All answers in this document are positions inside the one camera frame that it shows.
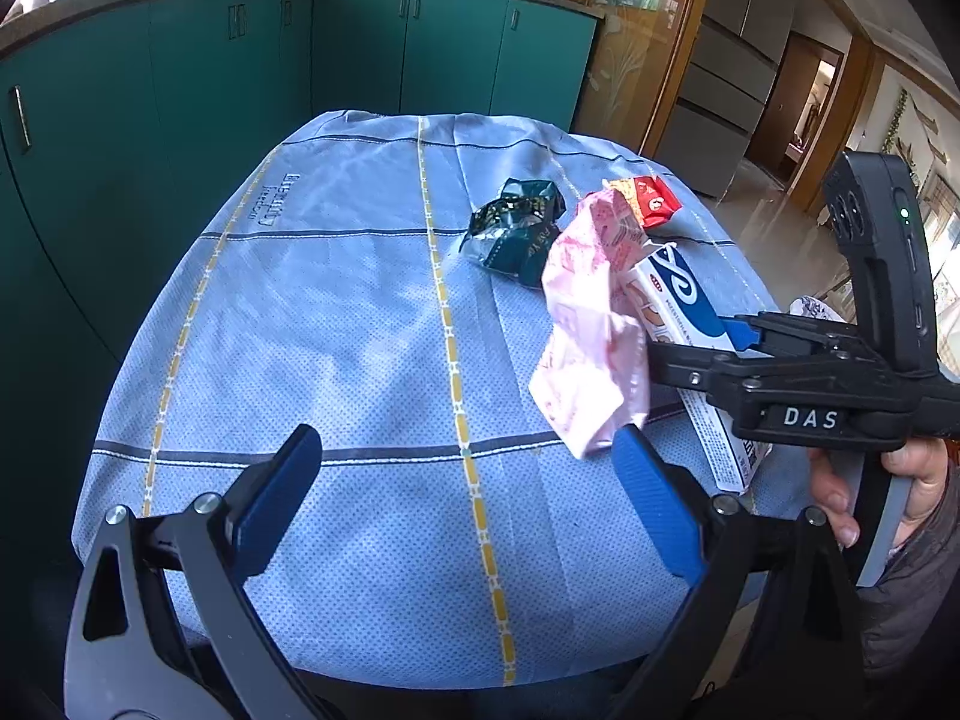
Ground blue white ointment box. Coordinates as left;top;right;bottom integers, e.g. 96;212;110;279
620;244;770;494

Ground pink plastic bag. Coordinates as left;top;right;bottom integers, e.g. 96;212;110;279
529;188;651;458

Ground red snack wrapper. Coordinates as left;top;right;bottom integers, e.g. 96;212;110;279
604;176;682;229

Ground dark green foil wrapper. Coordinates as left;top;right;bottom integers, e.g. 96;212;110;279
459;179;566;289

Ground white lined trash bin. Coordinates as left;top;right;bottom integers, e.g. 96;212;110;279
788;294;846;323

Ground right hand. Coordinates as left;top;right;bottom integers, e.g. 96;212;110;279
807;434;950;550

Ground grey refrigerator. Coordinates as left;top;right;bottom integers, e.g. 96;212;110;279
656;0;796;199

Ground blue tablecloth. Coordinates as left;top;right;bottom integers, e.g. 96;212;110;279
71;110;686;689

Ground teal lower cabinets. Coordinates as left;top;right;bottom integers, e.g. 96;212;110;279
2;0;602;562

